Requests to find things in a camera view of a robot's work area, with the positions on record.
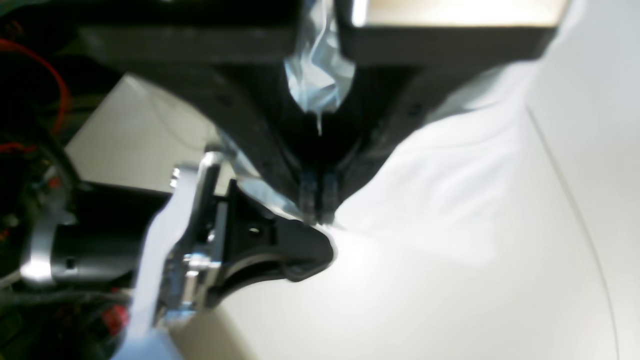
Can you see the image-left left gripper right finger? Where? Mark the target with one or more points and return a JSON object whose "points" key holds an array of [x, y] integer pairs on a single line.
{"points": [[409, 57]]}

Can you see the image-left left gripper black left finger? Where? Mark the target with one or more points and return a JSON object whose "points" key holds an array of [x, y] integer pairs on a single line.
{"points": [[225, 57]]}

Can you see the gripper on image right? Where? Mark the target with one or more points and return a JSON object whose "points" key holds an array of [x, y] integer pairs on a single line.
{"points": [[250, 244]]}

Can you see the white t-shirt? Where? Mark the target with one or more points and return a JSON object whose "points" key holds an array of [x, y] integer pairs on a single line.
{"points": [[462, 247]]}

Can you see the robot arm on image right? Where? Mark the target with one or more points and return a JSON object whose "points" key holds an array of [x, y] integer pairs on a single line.
{"points": [[117, 254]]}

